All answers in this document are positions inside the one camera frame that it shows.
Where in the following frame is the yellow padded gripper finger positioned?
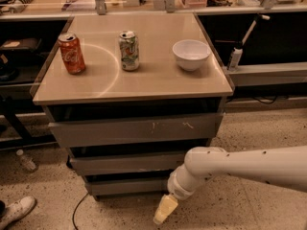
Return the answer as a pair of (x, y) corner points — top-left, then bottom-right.
(153, 195), (178, 225)

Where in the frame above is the grey bottom drawer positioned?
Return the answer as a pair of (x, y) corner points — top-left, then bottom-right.
(85, 177), (168, 196)

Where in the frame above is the grey drawer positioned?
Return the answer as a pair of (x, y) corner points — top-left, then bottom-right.
(69, 150), (187, 175)
(49, 113), (224, 148)
(85, 177), (168, 196)

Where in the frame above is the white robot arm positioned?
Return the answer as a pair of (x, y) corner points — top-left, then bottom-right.
(153, 146), (307, 224)

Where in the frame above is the grey middle drawer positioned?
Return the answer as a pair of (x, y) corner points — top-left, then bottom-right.
(69, 150), (187, 175)

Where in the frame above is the grey top drawer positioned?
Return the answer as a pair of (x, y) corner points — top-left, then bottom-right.
(49, 113), (224, 148)

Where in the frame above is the grey drawer cabinet with top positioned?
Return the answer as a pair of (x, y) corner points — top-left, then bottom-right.
(30, 12), (235, 201)

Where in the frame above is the clear plastic bottle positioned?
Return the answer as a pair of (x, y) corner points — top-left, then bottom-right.
(16, 149), (37, 173)

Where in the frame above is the white bowl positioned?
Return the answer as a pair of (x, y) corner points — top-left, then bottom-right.
(172, 39), (211, 71)

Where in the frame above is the white sneaker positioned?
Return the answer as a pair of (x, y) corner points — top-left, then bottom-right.
(0, 195), (36, 230)

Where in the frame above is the green white soda can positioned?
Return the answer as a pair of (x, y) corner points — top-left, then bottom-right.
(118, 31), (139, 71)

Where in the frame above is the red cola can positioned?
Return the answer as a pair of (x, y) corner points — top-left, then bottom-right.
(58, 33), (85, 75)

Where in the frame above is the black case on shelf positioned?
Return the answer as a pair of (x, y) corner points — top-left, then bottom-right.
(0, 38), (41, 52)

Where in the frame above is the black floor cable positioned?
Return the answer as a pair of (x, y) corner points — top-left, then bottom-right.
(71, 192), (90, 230)

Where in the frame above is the white handled stick tool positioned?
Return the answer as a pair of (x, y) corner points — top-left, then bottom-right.
(241, 13), (271, 46)

